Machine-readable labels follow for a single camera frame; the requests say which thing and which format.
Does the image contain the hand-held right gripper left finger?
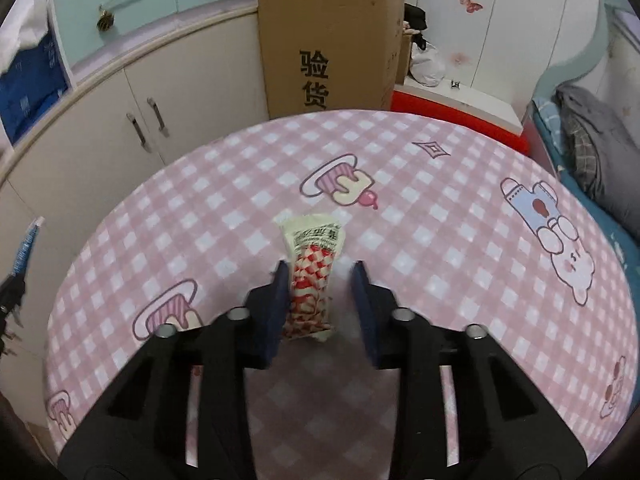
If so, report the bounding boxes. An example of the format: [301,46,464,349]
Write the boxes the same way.
[57,260,292,480]

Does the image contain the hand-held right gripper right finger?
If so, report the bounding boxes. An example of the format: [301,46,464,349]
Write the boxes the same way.
[350,260,588,480]

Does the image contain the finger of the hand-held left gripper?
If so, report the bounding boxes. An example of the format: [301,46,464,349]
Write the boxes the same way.
[0,216,46,356]

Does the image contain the red white checked snack packet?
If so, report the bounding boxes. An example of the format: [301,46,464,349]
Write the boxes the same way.
[277,214,347,343]

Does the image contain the pink checked cartoon tablecloth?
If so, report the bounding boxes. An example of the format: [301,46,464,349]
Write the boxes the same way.
[44,109,640,466]

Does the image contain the blue printed bag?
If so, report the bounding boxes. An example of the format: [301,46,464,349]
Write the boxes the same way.
[0,27,72,147]

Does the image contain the white cloth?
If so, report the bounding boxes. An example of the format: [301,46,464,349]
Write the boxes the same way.
[0,0,57,77]

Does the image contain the red white bedside table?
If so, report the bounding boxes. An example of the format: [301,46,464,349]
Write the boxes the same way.
[390,76,531,157]

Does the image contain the white cabinet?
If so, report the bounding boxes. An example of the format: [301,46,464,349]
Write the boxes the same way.
[0,0,272,361]

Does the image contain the white plastic bag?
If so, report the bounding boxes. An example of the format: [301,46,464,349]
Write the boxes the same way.
[407,42,447,87]

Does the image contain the small cardboard box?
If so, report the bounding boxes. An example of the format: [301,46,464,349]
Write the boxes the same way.
[396,32,414,86]

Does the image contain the grey crumpled clothes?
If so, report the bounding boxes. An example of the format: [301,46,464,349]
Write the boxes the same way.
[554,84,640,227]

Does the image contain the large printed cardboard box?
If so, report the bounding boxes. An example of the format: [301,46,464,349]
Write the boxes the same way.
[256,0,407,120]

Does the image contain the black clothes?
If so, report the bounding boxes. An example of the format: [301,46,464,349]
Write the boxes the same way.
[402,2,429,52]

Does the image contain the metal cabinet door handle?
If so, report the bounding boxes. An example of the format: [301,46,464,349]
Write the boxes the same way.
[126,112,151,154]
[146,97,171,137]

